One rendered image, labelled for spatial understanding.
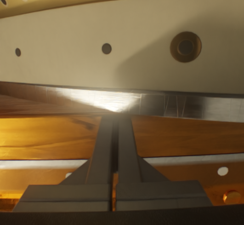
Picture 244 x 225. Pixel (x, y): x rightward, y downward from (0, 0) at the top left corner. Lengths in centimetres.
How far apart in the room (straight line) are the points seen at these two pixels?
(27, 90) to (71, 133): 8
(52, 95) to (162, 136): 12
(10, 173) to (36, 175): 3
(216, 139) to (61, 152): 15
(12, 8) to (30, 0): 3
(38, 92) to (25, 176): 9
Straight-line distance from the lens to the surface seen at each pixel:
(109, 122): 15
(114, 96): 15
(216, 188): 23
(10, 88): 26
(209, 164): 20
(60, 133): 17
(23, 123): 18
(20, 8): 22
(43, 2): 19
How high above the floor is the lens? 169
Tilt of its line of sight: 17 degrees up
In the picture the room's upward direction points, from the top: 179 degrees clockwise
